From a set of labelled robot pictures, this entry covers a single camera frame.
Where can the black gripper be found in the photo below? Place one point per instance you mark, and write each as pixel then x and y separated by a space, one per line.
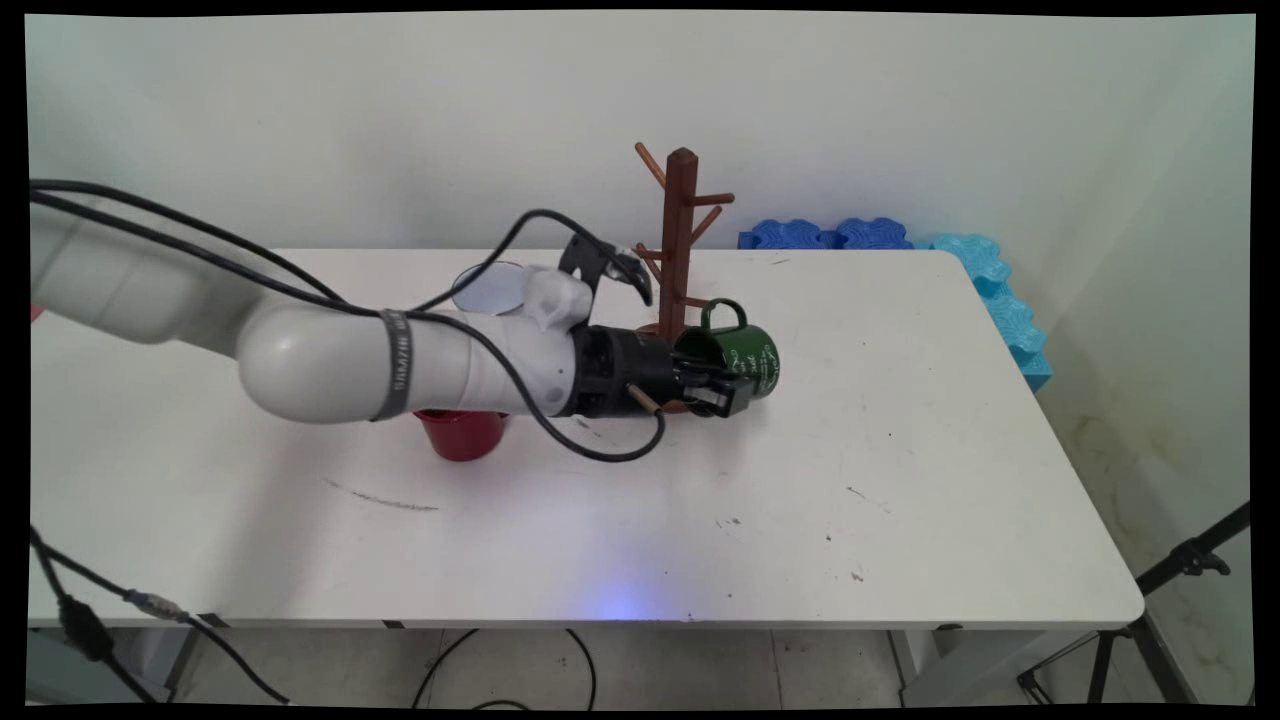
pixel 625 370

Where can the green enamel mug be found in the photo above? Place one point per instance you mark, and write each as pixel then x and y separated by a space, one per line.
pixel 750 360

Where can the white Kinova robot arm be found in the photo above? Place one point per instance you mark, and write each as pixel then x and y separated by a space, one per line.
pixel 330 365

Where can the brown wooden mug tree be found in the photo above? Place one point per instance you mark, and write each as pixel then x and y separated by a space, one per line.
pixel 678 250

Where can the dark blue foam puzzle mat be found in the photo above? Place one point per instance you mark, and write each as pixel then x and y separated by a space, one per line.
pixel 872 233
pixel 785 236

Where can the red mug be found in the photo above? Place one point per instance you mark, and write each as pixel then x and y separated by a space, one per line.
pixel 462 435

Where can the light blue foam puzzle mat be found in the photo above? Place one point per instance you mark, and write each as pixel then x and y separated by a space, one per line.
pixel 1010 310

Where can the white table leg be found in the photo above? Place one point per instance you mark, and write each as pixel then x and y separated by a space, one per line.
pixel 915 660

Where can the black tripod stand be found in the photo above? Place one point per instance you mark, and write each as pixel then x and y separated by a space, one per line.
pixel 1190 558

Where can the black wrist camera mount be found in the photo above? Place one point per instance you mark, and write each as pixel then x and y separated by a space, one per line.
pixel 600 262

